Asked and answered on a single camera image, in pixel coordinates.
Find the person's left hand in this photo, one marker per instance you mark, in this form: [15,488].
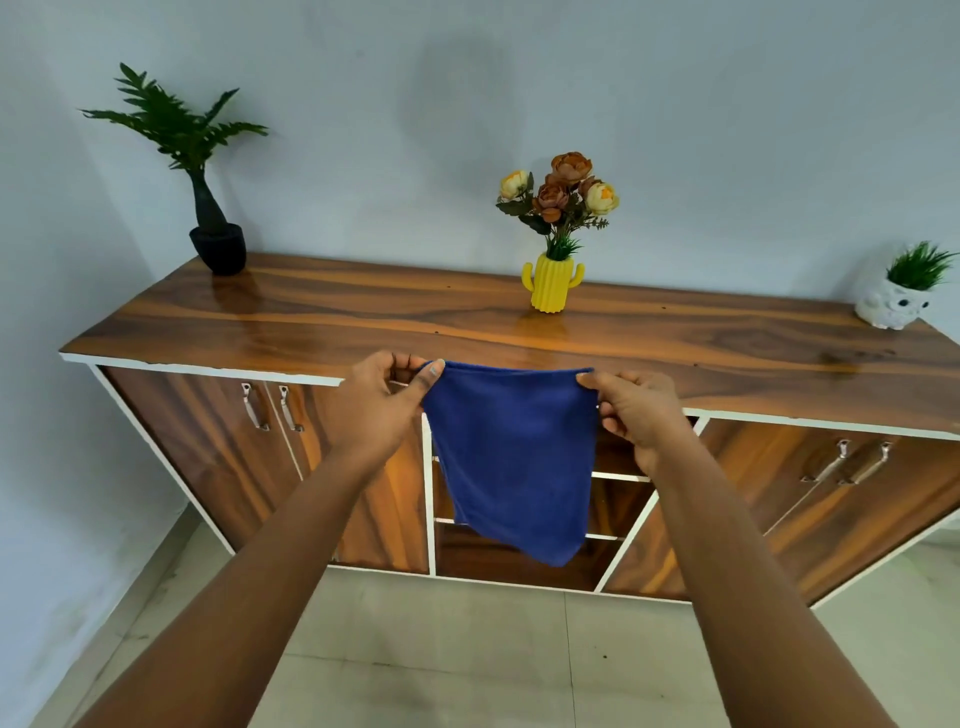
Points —
[367,412]

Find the person's right hand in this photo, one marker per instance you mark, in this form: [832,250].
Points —
[645,412]

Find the person's right thumb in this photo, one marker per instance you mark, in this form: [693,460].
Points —
[600,381]

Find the person's left thumb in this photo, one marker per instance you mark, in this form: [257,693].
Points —
[427,381]

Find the blue cloth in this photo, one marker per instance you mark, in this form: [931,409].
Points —
[514,457]

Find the person's left forearm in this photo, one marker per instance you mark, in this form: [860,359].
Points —
[247,585]

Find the person's right forearm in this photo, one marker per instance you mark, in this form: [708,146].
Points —
[750,592]

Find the wooden cabinet with white trim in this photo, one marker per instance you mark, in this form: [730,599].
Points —
[480,330]

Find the yellow cactus-shaped vase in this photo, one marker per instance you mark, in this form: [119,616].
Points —
[552,285]

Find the wooden cabinet door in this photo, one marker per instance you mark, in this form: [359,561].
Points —
[210,450]
[720,487]
[390,517]
[877,525]

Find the orange and cream artificial flowers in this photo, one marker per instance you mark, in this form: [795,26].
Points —
[562,195]

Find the black plant pot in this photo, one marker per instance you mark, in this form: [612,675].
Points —
[219,249]

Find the white owl-shaped pot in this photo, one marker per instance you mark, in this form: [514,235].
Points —
[891,306]

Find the small green grass plant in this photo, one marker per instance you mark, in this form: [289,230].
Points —
[921,266]

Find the green artificial fern plant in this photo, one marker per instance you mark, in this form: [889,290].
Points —
[176,131]

